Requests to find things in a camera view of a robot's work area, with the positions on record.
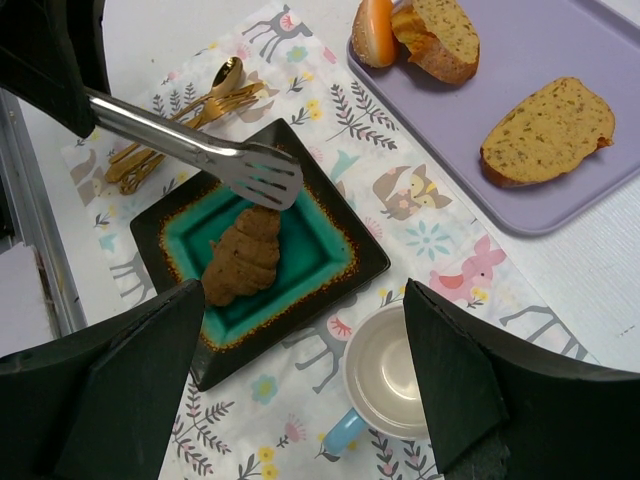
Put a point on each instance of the bread slice left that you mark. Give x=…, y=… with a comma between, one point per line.
x=440, y=38

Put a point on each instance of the bread slice right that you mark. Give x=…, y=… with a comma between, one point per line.
x=547, y=135

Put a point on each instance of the animal pattern placemat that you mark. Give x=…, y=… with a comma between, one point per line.
x=268, y=420

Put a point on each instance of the sugared bread roll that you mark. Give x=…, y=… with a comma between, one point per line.
x=372, y=37

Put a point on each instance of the metal serving tongs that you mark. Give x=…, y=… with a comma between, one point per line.
x=259, y=173

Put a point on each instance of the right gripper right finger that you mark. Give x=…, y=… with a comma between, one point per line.
x=499, y=407

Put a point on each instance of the bread slice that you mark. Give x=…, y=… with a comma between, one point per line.
x=547, y=135
x=440, y=38

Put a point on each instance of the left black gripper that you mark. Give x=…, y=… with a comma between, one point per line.
x=51, y=51

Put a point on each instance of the brown chocolate croissant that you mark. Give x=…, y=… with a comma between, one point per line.
x=245, y=257

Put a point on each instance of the gold knife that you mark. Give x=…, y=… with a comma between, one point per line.
x=143, y=127

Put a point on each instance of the aluminium rail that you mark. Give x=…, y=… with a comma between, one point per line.
x=39, y=299

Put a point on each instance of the teal square plate black rim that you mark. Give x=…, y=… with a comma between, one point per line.
x=326, y=255

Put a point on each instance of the purple tray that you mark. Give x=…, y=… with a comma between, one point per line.
x=524, y=46

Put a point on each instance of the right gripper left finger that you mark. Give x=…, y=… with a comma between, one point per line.
x=100, y=403

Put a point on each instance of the gold spoon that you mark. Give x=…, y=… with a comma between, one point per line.
x=227, y=78

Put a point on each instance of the light blue mug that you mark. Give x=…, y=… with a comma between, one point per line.
x=380, y=381

